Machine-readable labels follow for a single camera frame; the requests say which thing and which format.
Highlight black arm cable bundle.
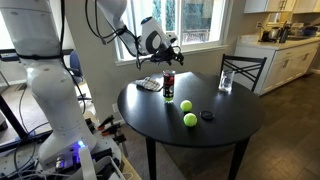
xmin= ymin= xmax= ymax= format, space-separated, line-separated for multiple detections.
xmin=58 ymin=0 xmax=149 ymax=116

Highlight white plastic post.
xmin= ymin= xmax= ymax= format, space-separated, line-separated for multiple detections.
xmin=78 ymin=146 xmax=98 ymax=180

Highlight black floor cable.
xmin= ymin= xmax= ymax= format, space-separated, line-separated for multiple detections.
xmin=11 ymin=88 xmax=54 ymax=180

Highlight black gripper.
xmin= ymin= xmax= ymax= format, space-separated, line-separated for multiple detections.
xmin=159 ymin=45 xmax=185 ymax=67

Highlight blue office chair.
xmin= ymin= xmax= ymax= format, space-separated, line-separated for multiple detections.
xmin=68 ymin=49 xmax=93 ymax=101

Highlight white wall cabinets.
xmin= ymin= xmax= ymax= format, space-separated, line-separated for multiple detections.
xmin=243 ymin=0 xmax=320 ymax=15

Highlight black wooden chair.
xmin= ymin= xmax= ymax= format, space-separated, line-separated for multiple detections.
xmin=219 ymin=53 xmax=268 ymax=93

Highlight white framed window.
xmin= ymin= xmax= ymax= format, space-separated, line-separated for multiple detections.
xmin=111 ymin=0 xmax=233 ymax=66

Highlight black metal desk frame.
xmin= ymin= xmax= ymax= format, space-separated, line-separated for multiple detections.
xmin=0 ymin=48 xmax=29 ymax=141

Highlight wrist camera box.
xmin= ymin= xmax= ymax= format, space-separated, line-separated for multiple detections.
xmin=149 ymin=53 xmax=163 ymax=64

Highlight black coffee machine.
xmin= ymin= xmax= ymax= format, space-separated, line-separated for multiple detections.
xmin=279 ymin=20 xmax=292 ymax=44

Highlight checkered dish cloth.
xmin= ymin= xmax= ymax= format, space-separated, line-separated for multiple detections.
xmin=134 ymin=76 xmax=164 ymax=92

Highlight white kitchen base cabinet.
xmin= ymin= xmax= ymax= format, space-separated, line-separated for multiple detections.
xmin=234 ymin=34 xmax=320 ymax=95

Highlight clear drinking glass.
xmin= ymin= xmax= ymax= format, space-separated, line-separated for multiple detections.
xmin=218 ymin=69 xmax=235 ymax=93

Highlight round black wooden table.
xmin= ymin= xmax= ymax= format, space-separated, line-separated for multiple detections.
xmin=116 ymin=70 xmax=264 ymax=180

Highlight black round canister lid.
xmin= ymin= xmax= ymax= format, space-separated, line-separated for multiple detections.
xmin=199 ymin=110 xmax=215 ymax=121

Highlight clear tennis ball canister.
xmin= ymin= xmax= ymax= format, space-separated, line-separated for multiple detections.
xmin=162 ymin=69 xmax=176 ymax=103

